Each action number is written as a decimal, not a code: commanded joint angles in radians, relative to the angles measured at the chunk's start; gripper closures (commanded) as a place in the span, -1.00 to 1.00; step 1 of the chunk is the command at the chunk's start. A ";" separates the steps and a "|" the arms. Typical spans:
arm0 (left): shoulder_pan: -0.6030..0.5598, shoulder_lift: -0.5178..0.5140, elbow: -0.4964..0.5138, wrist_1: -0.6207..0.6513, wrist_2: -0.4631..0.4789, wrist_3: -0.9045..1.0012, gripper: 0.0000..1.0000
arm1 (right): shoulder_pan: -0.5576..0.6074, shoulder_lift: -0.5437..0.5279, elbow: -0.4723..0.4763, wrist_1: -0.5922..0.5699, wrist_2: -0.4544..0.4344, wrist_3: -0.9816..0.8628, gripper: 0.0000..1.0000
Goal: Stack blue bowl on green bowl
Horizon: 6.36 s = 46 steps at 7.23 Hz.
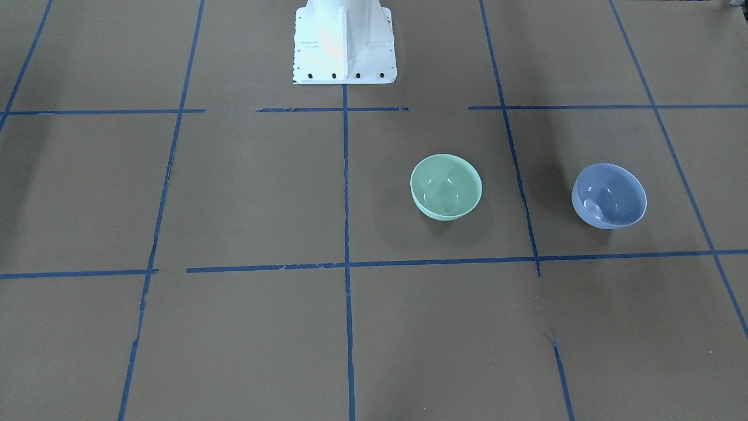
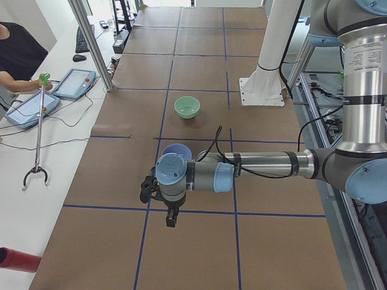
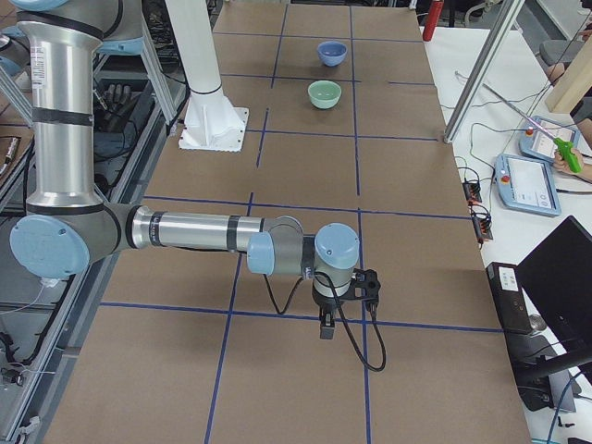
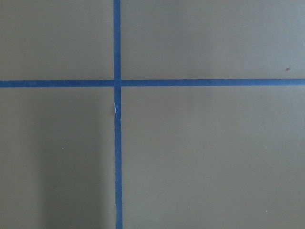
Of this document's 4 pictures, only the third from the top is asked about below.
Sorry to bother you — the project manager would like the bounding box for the red bottle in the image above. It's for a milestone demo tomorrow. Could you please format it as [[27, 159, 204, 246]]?
[[422, 0, 444, 42]]

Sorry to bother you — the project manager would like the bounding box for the person's hand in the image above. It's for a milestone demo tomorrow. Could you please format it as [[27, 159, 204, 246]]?
[[553, 152, 586, 179]]

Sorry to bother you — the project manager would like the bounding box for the wooden board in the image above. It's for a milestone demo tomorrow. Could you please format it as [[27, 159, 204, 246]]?
[[546, 30, 591, 113]]

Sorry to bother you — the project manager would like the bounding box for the white pedestal column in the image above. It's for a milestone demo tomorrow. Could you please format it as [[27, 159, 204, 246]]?
[[166, 0, 249, 153]]

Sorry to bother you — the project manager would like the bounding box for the black computer box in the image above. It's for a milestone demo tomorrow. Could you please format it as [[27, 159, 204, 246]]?
[[486, 262, 533, 335]]

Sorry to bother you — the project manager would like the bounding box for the blue network cable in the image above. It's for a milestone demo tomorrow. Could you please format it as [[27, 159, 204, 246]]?
[[540, 369, 584, 444]]

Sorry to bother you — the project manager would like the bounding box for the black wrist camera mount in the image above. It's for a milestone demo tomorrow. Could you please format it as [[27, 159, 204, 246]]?
[[344, 268, 381, 314]]

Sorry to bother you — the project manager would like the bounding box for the blue bowl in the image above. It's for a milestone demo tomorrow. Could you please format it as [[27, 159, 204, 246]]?
[[316, 41, 348, 68]]

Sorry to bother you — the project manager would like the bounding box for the near teach pendant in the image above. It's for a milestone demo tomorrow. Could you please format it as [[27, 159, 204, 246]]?
[[494, 154, 561, 217]]

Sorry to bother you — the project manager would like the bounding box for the far teach pendant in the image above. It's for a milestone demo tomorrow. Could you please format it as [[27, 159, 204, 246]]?
[[518, 116, 581, 163]]

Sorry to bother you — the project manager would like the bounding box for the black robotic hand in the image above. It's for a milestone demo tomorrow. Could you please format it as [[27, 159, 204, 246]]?
[[93, 83, 137, 133]]

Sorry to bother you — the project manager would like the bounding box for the green bowl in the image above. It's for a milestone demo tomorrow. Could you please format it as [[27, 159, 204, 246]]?
[[307, 80, 341, 110]]

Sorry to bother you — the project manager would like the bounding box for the aluminium frame post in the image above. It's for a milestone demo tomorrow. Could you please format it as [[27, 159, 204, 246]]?
[[443, 0, 525, 143]]

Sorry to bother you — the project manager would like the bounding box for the black monitor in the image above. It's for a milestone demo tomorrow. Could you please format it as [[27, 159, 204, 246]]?
[[515, 215, 592, 352]]

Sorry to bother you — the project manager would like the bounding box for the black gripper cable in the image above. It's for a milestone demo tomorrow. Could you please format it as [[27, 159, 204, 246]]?
[[263, 270, 388, 372]]

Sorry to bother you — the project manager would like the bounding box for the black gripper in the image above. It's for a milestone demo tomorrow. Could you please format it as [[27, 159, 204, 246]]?
[[312, 288, 339, 339]]

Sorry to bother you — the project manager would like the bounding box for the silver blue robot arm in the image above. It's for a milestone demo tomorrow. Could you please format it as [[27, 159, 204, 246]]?
[[10, 1, 359, 339]]

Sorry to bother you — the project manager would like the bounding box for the green handled grabber tool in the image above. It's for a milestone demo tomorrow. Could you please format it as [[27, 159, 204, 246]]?
[[483, 83, 583, 173]]

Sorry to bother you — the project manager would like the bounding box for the teach pendant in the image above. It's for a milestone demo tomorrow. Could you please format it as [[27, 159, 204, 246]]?
[[518, 116, 581, 163], [494, 154, 561, 217]]

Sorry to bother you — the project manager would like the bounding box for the black orange connector strip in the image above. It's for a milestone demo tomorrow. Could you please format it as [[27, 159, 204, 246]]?
[[458, 166, 493, 246]]

